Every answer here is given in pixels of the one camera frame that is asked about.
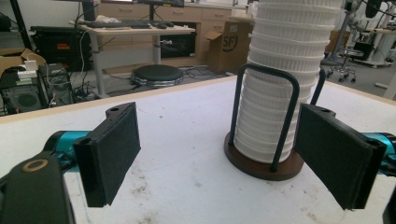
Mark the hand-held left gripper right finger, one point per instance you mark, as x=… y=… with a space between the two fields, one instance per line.
x=336 y=155

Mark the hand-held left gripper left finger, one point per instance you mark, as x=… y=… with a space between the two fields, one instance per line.
x=109 y=155

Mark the stack of white ribbed lids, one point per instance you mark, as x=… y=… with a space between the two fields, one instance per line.
x=286 y=40

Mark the wheeled metal stool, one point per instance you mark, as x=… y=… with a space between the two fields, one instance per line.
x=345 y=67

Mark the black round stool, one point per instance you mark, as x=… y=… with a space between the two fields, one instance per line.
x=157 y=74

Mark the black computer tower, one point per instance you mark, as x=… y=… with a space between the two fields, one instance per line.
x=28 y=96

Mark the white desk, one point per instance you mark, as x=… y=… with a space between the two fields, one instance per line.
x=381 y=46

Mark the black equipment case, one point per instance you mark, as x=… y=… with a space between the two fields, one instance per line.
x=59 y=46

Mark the grey metal stand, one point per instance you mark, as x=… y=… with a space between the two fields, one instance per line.
x=342 y=31

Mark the light wooden desk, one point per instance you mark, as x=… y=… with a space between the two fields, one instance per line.
x=130 y=31

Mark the black keyboard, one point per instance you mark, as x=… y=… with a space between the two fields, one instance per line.
x=115 y=24
x=155 y=21

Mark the open brown cardboard box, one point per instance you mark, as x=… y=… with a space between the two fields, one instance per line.
x=12 y=60

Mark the black computer mouse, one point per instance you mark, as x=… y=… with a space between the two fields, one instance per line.
x=162 y=26

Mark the printed cardboard box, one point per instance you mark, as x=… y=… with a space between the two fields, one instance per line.
x=229 y=46

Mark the light wooden cabinet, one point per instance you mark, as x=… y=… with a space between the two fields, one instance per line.
x=193 y=14

